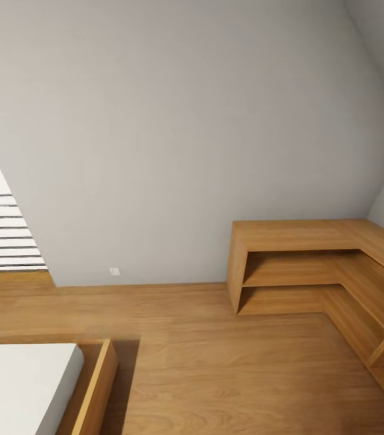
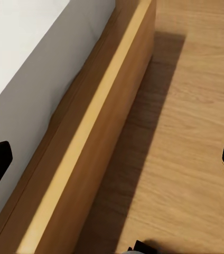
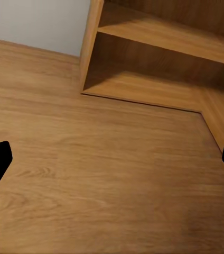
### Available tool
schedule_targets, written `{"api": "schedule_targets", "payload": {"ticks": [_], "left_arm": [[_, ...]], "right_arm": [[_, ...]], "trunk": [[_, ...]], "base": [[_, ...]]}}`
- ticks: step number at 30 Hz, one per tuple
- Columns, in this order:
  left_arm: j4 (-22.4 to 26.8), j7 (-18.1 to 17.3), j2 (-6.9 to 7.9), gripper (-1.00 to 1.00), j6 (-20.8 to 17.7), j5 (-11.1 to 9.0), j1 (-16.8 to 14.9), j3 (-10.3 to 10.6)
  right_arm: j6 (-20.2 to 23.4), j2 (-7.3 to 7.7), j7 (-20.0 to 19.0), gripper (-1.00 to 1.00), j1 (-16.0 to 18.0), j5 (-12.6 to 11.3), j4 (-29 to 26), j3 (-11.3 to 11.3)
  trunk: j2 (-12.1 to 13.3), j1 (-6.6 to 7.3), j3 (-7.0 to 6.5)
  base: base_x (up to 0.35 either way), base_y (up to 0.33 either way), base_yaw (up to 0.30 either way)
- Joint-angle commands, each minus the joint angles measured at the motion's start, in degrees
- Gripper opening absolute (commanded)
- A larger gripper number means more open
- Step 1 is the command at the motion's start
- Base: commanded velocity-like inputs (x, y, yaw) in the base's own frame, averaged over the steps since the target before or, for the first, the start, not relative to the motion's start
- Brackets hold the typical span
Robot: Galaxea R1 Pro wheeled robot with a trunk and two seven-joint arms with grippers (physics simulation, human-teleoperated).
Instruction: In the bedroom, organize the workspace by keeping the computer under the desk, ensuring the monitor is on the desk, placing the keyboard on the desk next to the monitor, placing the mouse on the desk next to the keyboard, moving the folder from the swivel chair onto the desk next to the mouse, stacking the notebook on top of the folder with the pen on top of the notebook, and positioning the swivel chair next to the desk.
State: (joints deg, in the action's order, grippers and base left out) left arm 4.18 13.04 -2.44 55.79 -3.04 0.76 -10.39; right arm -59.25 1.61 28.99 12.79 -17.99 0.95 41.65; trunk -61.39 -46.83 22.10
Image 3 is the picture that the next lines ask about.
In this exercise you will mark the bookcase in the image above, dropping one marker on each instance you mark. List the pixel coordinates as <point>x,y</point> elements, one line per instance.
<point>140,50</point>
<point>206,81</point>

